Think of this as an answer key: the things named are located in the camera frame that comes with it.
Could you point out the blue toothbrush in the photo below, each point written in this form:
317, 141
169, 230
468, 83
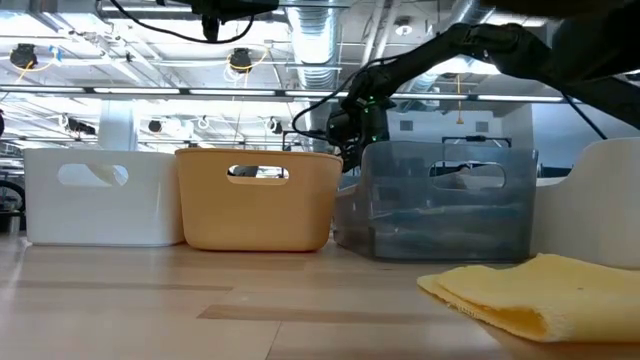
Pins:
440, 217

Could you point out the orange plastic bin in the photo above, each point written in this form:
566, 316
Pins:
260, 220

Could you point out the grey translucent plastic bin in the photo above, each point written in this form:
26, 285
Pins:
450, 235

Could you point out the white plastic bin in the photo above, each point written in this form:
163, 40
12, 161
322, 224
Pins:
590, 215
100, 215

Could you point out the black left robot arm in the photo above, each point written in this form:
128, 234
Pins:
230, 7

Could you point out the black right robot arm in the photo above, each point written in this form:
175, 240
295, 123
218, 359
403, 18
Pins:
550, 50

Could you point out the round ceiling fixture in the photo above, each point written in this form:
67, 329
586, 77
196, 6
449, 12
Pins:
403, 27

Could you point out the yellow hanging plug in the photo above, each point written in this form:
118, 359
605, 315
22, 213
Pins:
459, 120

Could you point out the ceiling light panel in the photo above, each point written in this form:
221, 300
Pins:
465, 67

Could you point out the long ceiling light strip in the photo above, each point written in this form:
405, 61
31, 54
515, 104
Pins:
225, 92

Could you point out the yellow folded cloth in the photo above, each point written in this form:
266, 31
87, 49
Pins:
540, 295

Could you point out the white round column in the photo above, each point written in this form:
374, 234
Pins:
117, 122

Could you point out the dark background equipment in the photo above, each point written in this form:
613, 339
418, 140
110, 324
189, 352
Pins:
10, 200

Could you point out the black background rig frame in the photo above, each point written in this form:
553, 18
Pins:
475, 139

